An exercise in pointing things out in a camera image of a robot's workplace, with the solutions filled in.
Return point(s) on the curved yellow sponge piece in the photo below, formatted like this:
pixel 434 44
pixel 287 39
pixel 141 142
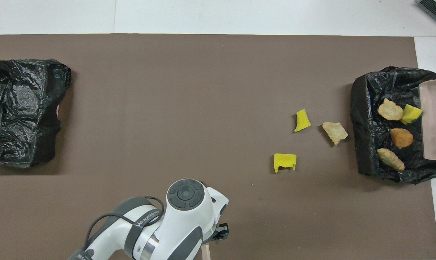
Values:
pixel 303 121

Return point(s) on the black bag lined bin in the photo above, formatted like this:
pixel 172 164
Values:
pixel 366 119
pixel 22 94

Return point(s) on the pale fried dumpling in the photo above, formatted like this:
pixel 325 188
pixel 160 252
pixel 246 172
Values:
pixel 334 131

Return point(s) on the striped shell shaped bread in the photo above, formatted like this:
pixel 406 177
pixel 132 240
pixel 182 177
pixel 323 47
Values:
pixel 390 110

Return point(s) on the notched yellow sponge piece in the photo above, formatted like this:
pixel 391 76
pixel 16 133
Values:
pixel 285 159

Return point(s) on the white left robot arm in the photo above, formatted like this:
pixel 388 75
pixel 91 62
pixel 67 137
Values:
pixel 182 224

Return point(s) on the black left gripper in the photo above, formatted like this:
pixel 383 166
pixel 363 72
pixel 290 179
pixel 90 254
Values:
pixel 214 237

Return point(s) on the brown table mat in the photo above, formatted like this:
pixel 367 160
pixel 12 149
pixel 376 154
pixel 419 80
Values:
pixel 218 54

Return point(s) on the brown croquette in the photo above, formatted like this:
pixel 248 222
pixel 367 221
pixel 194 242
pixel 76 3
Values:
pixel 401 138

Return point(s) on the yellow sponge chunk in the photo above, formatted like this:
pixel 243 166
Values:
pixel 410 115

